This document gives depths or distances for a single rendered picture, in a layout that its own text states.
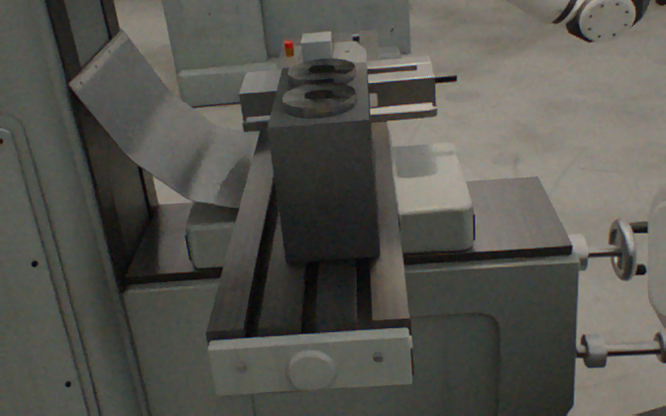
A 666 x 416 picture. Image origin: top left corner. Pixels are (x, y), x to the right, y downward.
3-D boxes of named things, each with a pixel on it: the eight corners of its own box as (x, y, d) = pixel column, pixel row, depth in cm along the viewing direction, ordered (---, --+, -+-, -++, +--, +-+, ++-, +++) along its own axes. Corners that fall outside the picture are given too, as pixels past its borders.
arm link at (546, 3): (485, -23, 127) (584, 28, 133) (492, 10, 120) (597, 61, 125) (526, -82, 121) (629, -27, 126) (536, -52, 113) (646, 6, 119)
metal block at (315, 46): (334, 62, 147) (331, 31, 144) (333, 73, 141) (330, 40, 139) (305, 65, 147) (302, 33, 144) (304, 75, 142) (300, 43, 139)
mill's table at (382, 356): (379, 57, 200) (377, 27, 197) (418, 388, 89) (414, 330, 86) (287, 65, 201) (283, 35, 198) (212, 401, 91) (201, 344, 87)
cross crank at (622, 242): (633, 259, 160) (638, 205, 154) (655, 292, 149) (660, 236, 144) (550, 263, 160) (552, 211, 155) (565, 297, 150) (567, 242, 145)
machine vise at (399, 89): (430, 88, 153) (428, 32, 148) (438, 117, 140) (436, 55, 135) (251, 103, 155) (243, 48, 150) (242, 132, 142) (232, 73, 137)
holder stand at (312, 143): (376, 181, 119) (366, 52, 110) (381, 258, 99) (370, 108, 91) (295, 187, 120) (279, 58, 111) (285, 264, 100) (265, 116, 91)
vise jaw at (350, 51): (366, 60, 150) (365, 40, 148) (368, 82, 139) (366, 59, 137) (335, 63, 150) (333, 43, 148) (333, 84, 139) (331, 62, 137)
